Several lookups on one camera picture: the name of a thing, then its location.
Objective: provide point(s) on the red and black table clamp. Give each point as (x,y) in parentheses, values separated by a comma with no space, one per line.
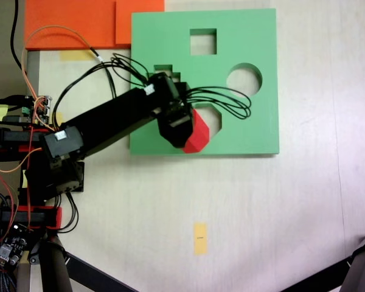
(15,135)
(56,217)

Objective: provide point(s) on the yellow marker tape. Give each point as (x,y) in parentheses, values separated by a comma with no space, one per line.
(200,238)

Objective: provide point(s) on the small yellow tape piece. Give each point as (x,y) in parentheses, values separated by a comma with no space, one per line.
(59,117)

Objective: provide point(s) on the large flat orange block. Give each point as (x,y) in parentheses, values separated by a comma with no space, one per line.
(64,24)

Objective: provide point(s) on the black tripod brace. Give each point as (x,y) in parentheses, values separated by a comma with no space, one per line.
(103,276)
(316,278)

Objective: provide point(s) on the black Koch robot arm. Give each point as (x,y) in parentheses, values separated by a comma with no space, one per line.
(115,115)

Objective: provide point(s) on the small black circuit board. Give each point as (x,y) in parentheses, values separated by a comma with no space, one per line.
(12,243)

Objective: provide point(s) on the black USB plug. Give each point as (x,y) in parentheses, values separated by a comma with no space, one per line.
(15,119)

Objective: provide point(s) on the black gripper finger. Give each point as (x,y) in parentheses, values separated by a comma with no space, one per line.
(178,137)

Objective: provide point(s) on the yellow tape strip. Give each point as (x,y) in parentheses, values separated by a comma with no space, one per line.
(76,55)

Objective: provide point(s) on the small orange block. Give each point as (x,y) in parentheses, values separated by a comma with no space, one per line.
(123,24)

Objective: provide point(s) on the red octagonal pillar block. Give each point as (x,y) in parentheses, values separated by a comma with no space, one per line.
(200,134)

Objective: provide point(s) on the green shape sorting board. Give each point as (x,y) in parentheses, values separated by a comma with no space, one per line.
(246,137)

